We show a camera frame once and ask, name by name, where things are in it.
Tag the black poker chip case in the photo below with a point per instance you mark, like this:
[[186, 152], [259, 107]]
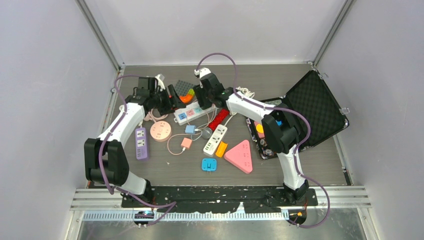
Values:
[[312, 98]]

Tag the small white power strip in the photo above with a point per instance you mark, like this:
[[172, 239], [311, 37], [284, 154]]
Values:
[[215, 139]]

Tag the yellow curved block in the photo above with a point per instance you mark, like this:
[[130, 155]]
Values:
[[220, 151]]

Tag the pink triangular socket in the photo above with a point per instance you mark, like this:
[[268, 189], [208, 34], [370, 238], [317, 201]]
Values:
[[240, 156]]

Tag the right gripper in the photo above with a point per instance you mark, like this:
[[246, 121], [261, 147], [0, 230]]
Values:
[[200, 92]]

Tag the purple power strip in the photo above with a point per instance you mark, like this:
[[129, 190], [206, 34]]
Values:
[[141, 144]]

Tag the blue plug adapter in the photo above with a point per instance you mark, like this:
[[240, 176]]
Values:
[[209, 164]]

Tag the orange curved block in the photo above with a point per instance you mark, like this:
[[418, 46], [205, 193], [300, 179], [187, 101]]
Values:
[[188, 97]]

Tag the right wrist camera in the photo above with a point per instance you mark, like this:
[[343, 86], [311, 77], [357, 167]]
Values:
[[202, 72]]

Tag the pink charger plug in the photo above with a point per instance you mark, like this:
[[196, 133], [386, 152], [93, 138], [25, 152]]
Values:
[[186, 143]]

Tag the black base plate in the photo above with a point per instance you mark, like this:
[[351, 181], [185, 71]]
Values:
[[227, 199]]

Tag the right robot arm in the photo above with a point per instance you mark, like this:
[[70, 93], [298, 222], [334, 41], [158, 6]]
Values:
[[281, 129]]

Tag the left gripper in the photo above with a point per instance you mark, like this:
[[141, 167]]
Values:
[[168, 108]]

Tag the red glitter microphone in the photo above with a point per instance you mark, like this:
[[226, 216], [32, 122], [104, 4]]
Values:
[[211, 127]]

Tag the light blue charger plug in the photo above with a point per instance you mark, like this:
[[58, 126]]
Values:
[[192, 130]]

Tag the white multicolour power strip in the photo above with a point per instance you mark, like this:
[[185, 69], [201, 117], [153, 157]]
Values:
[[191, 112]]

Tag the grey building baseplate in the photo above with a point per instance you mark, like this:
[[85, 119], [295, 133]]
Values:
[[182, 87]]

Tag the pink round socket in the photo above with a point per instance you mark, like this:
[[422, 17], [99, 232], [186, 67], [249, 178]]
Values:
[[160, 131]]

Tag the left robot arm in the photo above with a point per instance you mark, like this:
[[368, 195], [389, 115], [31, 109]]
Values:
[[105, 160]]

